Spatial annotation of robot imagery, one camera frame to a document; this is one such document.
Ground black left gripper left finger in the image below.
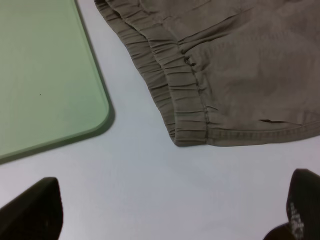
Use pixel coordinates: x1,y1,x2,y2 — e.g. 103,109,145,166
0,177,64,240

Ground light green plastic tray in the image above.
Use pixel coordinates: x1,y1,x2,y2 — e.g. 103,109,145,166
0,0,114,164

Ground khaki jeans shorts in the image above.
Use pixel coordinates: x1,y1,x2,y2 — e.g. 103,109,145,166
95,0,320,147

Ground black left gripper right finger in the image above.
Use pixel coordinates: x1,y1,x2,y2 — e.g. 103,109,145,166
264,168,320,240

